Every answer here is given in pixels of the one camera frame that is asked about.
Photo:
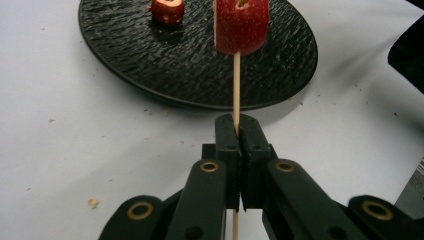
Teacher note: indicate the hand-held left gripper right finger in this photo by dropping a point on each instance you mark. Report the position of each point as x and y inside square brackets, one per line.
[255, 150]

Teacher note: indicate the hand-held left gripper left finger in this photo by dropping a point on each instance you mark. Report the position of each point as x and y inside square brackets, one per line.
[228, 140]

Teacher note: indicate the thin wooden skewer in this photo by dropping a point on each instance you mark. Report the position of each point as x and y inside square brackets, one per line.
[236, 83]

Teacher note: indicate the round black textured plate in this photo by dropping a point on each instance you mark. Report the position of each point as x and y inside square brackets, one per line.
[186, 63]

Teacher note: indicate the red cored hawthorn fruit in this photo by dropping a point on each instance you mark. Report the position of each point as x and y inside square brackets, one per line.
[241, 28]
[168, 11]

